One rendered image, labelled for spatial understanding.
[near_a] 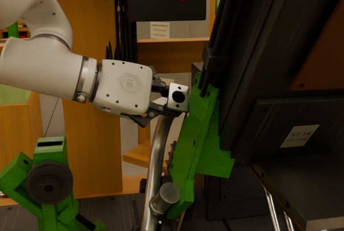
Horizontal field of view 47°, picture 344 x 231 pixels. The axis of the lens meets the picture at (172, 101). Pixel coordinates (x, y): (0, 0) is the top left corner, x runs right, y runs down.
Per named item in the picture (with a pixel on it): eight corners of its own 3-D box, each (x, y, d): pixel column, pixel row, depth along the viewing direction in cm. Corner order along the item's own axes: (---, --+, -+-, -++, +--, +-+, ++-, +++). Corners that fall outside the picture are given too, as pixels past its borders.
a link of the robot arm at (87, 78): (77, 89, 67) (94, 94, 68) (86, 47, 71) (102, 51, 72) (69, 110, 74) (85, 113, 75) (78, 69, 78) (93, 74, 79)
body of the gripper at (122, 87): (88, 96, 68) (150, 111, 71) (98, 47, 72) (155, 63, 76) (80, 113, 74) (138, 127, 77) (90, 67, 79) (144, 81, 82)
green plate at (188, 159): (223, 206, 72) (259, 97, 67) (179, 200, 70) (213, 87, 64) (206, 176, 82) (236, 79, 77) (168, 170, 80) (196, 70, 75)
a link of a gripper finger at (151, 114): (149, 114, 73) (183, 122, 75) (151, 99, 74) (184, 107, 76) (144, 121, 76) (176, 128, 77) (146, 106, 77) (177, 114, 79)
